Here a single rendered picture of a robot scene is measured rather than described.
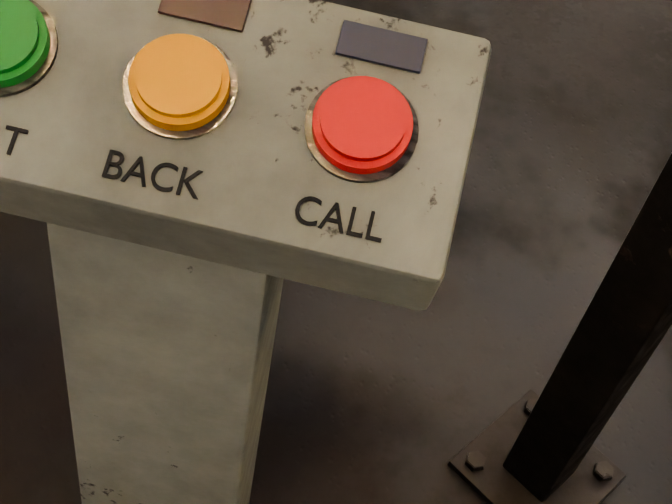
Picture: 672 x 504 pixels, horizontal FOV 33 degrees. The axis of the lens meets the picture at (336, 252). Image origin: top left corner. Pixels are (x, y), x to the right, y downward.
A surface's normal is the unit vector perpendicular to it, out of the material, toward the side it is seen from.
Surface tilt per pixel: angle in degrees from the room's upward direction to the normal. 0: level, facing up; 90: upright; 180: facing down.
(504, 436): 0
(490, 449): 0
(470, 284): 0
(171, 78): 20
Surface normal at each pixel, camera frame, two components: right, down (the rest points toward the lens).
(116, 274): -0.19, 0.76
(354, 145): 0.05, -0.30
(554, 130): 0.13, -0.60
